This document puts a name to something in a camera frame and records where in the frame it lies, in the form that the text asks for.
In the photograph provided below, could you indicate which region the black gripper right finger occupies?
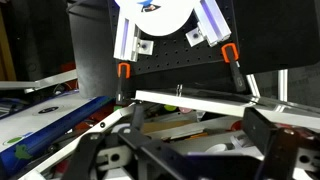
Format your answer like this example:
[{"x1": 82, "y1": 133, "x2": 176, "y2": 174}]
[{"x1": 242, "y1": 106, "x2": 302, "y2": 180}]

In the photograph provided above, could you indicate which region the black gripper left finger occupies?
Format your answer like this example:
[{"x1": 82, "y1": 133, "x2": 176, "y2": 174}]
[{"x1": 70, "y1": 125, "x2": 188, "y2": 180}]

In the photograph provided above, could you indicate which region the orange black bar clamp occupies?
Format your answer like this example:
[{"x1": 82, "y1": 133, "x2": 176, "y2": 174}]
[
  {"x1": 114, "y1": 62, "x2": 132, "y2": 103},
  {"x1": 220, "y1": 42, "x2": 248, "y2": 93}
]

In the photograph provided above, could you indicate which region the blue and white box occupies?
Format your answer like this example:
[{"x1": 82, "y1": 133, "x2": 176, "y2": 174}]
[{"x1": 0, "y1": 92, "x2": 115, "y2": 176}]

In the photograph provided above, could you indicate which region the black panel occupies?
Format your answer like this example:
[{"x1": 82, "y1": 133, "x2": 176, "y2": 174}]
[{"x1": 231, "y1": 0, "x2": 320, "y2": 75}]

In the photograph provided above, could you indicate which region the white shelf board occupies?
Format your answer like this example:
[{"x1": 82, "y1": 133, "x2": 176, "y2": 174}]
[{"x1": 0, "y1": 69, "x2": 78, "y2": 95}]

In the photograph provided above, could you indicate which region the aluminium extrusion with bracket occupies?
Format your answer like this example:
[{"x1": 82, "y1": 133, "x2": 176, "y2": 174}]
[
  {"x1": 185, "y1": 0, "x2": 233, "y2": 48},
  {"x1": 113, "y1": 9, "x2": 155, "y2": 63}
]

